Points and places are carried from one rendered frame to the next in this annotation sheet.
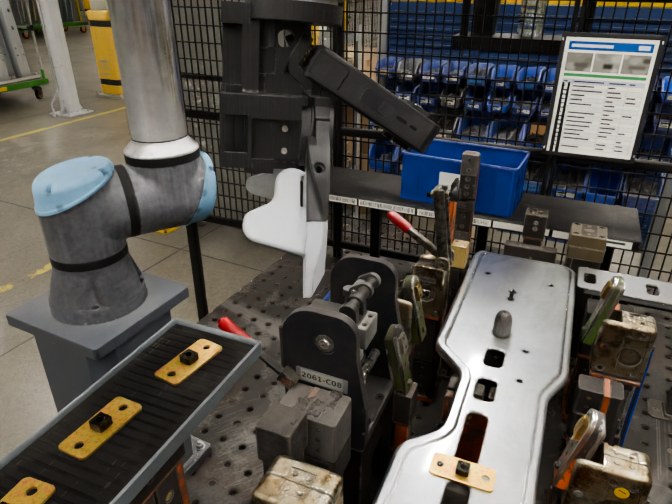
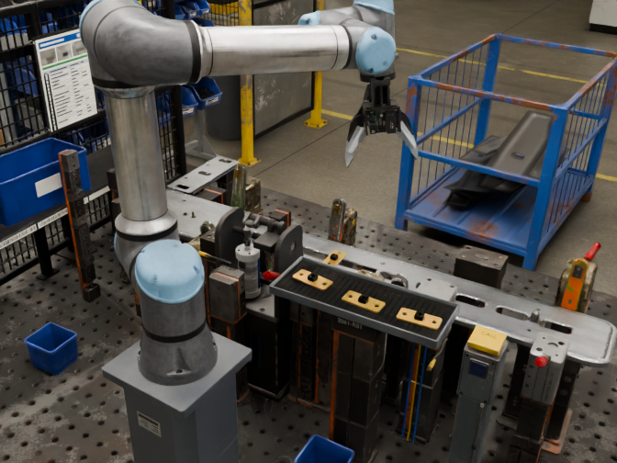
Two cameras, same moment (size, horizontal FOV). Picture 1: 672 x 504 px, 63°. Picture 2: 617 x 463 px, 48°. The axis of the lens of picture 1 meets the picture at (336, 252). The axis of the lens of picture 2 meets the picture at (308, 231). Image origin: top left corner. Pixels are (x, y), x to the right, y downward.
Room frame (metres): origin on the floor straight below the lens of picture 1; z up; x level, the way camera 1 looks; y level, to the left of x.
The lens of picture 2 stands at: (0.45, 1.40, 1.97)
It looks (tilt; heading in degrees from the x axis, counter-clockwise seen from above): 30 degrees down; 275
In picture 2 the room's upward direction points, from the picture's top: 1 degrees clockwise
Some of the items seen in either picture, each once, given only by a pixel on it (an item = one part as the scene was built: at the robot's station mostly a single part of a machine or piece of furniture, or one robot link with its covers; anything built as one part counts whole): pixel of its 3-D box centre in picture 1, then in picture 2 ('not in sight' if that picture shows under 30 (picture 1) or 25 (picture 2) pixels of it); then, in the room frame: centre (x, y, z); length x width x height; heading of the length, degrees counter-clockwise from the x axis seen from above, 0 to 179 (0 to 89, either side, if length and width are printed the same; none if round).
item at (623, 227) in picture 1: (458, 202); (34, 204); (1.42, -0.34, 1.01); 0.90 x 0.22 x 0.03; 67
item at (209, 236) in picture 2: not in sight; (219, 302); (0.80, -0.06, 0.91); 0.07 x 0.05 x 0.42; 67
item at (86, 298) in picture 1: (94, 273); (175, 338); (0.78, 0.39, 1.15); 0.15 x 0.15 x 0.10
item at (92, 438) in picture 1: (101, 423); (363, 299); (0.43, 0.25, 1.17); 0.08 x 0.04 x 0.01; 154
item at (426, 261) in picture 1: (426, 330); not in sight; (1.01, -0.20, 0.88); 0.07 x 0.06 x 0.35; 67
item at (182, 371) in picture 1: (189, 358); (312, 277); (0.54, 0.18, 1.17); 0.08 x 0.04 x 0.01; 149
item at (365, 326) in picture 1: (347, 410); (262, 303); (0.69, -0.02, 0.94); 0.18 x 0.13 x 0.49; 157
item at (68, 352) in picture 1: (121, 391); (185, 434); (0.78, 0.39, 0.90); 0.21 x 0.21 x 0.40; 63
